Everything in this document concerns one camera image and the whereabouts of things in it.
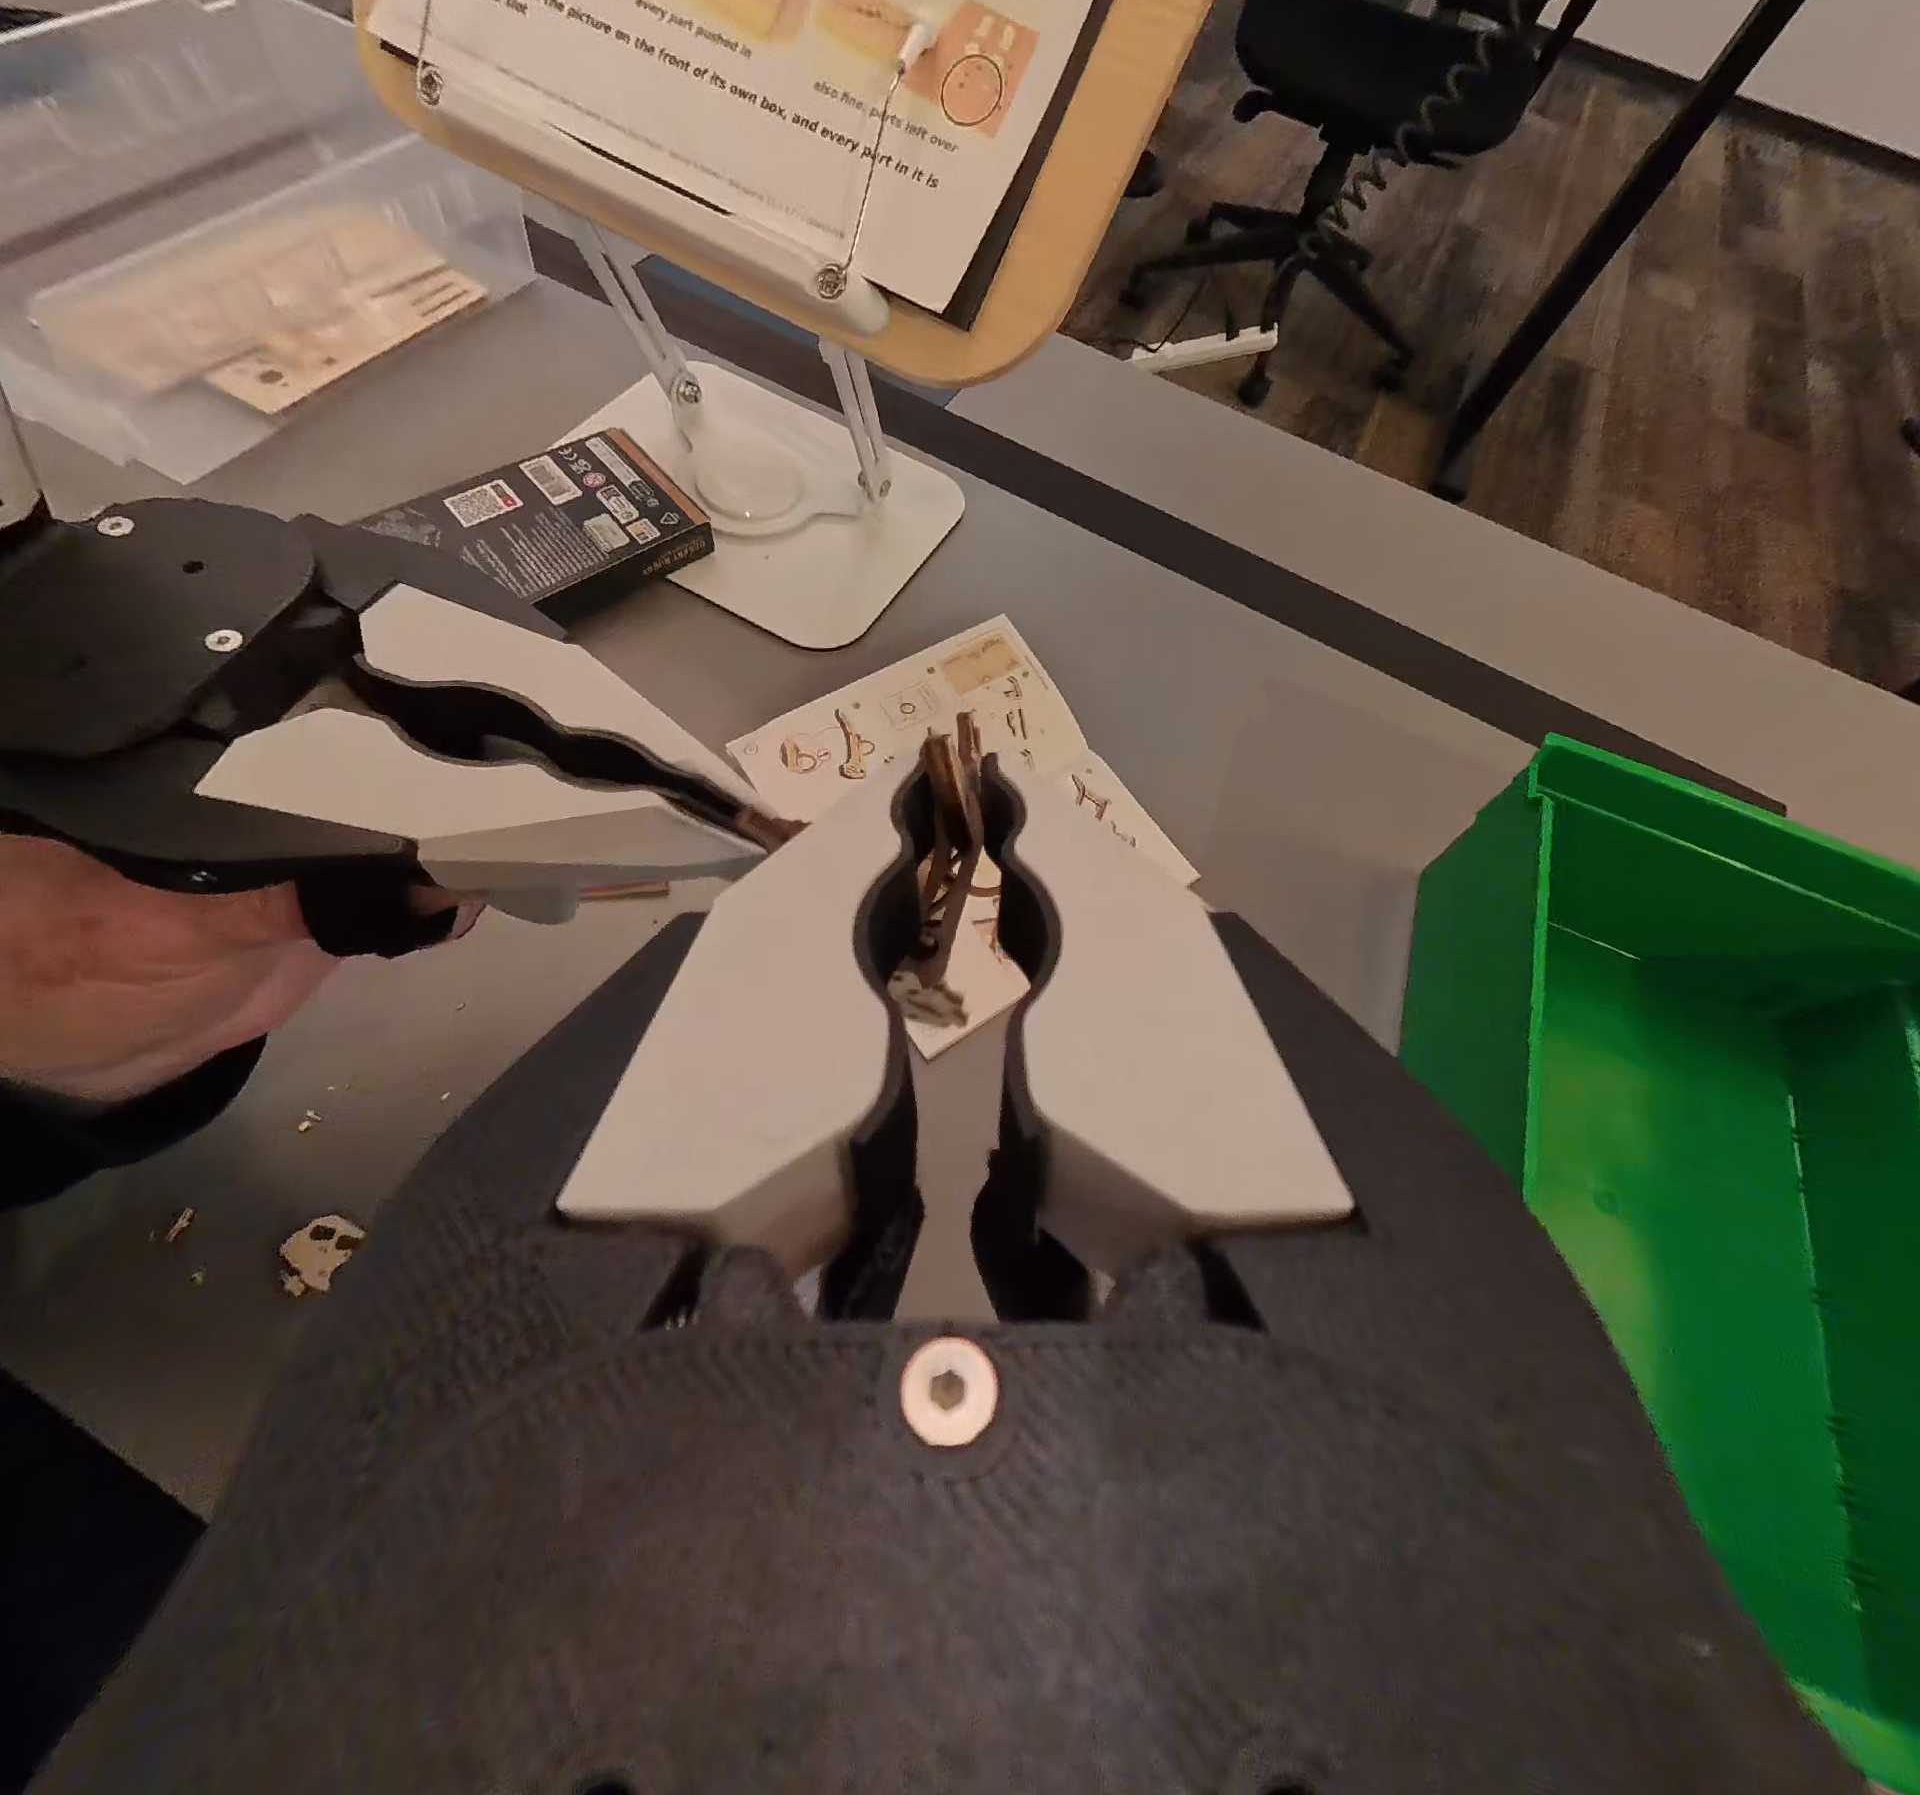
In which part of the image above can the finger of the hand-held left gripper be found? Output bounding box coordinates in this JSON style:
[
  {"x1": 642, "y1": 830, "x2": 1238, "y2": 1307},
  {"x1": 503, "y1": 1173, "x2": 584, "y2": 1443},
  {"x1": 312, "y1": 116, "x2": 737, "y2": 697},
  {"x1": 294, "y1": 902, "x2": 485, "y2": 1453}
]
[
  {"x1": 190, "y1": 708, "x2": 768, "y2": 928},
  {"x1": 351, "y1": 578, "x2": 798, "y2": 843}
]

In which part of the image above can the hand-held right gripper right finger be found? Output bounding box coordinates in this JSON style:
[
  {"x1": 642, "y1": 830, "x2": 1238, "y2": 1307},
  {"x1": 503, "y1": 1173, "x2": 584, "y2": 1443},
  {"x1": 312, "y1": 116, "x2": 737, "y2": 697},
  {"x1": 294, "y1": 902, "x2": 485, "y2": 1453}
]
[{"x1": 994, "y1": 775, "x2": 1362, "y2": 1276}]

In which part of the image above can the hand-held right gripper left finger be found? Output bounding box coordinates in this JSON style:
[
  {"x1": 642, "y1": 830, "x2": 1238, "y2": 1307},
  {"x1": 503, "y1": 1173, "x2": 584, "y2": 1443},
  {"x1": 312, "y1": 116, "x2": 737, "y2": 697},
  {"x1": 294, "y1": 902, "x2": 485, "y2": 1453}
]
[{"x1": 554, "y1": 773, "x2": 923, "y2": 1268}]

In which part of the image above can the wooden model bow frame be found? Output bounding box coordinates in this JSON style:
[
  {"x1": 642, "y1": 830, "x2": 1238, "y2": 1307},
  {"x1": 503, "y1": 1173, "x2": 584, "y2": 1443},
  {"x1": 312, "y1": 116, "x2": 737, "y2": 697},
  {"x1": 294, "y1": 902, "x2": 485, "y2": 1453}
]
[{"x1": 889, "y1": 714, "x2": 1005, "y2": 1033}]

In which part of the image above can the black model box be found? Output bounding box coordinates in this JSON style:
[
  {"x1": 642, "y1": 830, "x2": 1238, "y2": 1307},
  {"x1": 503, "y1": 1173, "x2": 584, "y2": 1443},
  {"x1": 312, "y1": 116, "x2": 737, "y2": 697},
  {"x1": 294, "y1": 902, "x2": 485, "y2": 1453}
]
[{"x1": 351, "y1": 428, "x2": 719, "y2": 630}]

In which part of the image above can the model instruction booklet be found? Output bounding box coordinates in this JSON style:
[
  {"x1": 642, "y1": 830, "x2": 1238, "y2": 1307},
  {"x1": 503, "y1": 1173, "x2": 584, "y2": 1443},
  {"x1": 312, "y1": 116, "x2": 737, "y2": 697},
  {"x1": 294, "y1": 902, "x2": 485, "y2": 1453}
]
[{"x1": 728, "y1": 615, "x2": 1201, "y2": 1064}]

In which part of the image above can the wooden parts sheet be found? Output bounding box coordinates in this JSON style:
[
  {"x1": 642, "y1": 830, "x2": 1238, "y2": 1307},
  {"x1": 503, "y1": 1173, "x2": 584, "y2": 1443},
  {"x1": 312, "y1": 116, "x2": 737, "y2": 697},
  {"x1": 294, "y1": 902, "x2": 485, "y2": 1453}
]
[{"x1": 28, "y1": 208, "x2": 494, "y2": 420}]

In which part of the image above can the person's left hand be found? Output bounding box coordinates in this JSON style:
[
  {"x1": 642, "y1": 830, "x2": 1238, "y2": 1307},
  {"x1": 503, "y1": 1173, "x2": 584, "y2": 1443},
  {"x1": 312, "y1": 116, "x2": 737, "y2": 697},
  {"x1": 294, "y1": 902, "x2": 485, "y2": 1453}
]
[{"x1": 0, "y1": 835, "x2": 342, "y2": 1103}]

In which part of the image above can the small wooden offcut piece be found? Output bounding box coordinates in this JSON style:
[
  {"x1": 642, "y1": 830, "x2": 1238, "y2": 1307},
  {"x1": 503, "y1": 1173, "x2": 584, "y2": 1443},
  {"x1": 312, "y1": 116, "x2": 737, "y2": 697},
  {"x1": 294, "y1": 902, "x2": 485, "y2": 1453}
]
[{"x1": 276, "y1": 1215, "x2": 367, "y2": 1298}]

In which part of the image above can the green plastic bin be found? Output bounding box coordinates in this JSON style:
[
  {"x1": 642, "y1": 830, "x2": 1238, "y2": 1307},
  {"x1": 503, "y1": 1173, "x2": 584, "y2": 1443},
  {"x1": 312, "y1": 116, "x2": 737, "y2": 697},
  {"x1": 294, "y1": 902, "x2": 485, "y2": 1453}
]
[{"x1": 1400, "y1": 735, "x2": 1920, "y2": 1795}]

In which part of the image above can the clear plastic box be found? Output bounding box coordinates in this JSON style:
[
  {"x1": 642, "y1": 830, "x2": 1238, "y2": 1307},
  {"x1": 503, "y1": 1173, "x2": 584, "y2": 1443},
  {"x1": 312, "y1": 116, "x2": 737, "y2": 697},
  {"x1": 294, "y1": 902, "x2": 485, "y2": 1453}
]
[{"x1": 0, "y1": 0, "x2": 539, "y2": 484}]

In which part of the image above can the printed instruction paper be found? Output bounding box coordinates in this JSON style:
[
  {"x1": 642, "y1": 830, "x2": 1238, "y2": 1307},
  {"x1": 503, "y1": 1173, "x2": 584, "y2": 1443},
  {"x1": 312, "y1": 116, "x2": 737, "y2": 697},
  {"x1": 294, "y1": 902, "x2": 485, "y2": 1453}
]
[{"x1": 367, "y1": 0, "x2": 1163, "y2": 322}]

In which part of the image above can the black slanted stand leg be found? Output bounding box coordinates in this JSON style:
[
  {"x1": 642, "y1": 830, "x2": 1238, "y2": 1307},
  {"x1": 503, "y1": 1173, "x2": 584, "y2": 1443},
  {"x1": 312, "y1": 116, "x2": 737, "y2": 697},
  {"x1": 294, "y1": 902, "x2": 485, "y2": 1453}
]
[{"x1": 1432, "y1": 0, "x2": 1900, "y2": 499}]

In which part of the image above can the black mesh office chair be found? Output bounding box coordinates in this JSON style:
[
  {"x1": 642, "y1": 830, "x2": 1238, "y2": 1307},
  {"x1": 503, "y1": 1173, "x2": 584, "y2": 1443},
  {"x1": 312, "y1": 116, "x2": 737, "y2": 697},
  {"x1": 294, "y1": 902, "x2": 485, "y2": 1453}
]
[{"x1": 1119, "y1": 0, "x2": 1652, "y2": 408}]

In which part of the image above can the black coiled cable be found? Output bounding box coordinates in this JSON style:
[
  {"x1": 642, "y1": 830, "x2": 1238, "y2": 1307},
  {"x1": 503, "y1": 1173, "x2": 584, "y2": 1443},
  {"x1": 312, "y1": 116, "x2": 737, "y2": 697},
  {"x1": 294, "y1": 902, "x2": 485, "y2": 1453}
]
[{"x1": 1298, "y1": 0, "x2": 1666, "y2": 271}]

